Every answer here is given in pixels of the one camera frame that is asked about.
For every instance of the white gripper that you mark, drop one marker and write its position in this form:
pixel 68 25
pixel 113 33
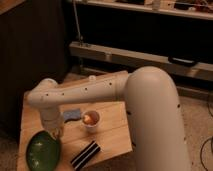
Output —
pixel 53 122

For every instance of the green ceramic bowl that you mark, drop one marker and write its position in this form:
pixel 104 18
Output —
pixel 43 152

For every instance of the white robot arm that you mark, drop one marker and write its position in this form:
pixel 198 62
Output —
pixel 151 101

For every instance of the white paper cup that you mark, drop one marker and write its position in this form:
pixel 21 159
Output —
pixel 90 120

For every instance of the black white striped block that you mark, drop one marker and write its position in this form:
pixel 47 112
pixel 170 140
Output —
pixel 82 158

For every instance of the small white bottle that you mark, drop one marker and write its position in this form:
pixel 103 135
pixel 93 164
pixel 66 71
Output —
pixel 92 78

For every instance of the long grey case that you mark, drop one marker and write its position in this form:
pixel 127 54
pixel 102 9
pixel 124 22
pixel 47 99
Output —
pixel 200 70

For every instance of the metal vertical rod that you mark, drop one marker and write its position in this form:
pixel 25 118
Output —
pixel 79 36

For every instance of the wooden shelf with clutter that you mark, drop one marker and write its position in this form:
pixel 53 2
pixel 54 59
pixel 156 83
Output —
pixel 152 8

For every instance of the black case handle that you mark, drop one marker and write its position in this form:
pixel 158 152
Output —
pixel 182 62

